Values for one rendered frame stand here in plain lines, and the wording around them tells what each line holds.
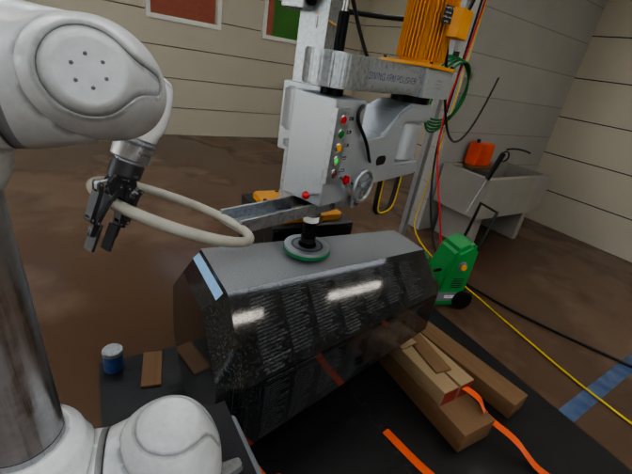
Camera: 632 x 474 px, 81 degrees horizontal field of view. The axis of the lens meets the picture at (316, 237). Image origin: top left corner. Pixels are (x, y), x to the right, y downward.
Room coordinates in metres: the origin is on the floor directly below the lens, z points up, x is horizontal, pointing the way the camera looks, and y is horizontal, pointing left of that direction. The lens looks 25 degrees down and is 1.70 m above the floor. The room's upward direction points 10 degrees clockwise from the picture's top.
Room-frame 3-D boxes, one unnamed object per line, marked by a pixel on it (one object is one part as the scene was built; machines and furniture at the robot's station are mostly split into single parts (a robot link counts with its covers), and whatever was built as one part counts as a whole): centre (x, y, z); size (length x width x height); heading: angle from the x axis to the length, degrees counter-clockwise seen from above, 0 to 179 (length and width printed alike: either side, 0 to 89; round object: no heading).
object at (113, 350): (1.47, 0.97, 0.08); 0.10 x 0.10 x 0.13
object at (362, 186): (1.57, -0.13, 1.24); 0.15 x 0.10 x 0.15; 144
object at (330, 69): (1.83, -0.17, 1.66); 0.96 x 0.25 x 0.17; 144
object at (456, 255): (2.80, -1.16, 0.43); 0.35 x 0.35 x 0.87; 18
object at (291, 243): (1.55, 0.03, 0.92); 0.21 x 0.21 x 0.01
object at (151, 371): (1.50, 0.78, 0.02); 0.25 x 0.10 x 0.01; 23
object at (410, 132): (2.08, -0.36, 1.39); 0.19 x 0.19 x 0.20
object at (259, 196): (2.45, 0.17, 0.76); 0.49 x 0.49 x 0.05; 33
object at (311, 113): (1.61, -0.01, 1.36); 0.36 x 0.22 x 0.45; 144
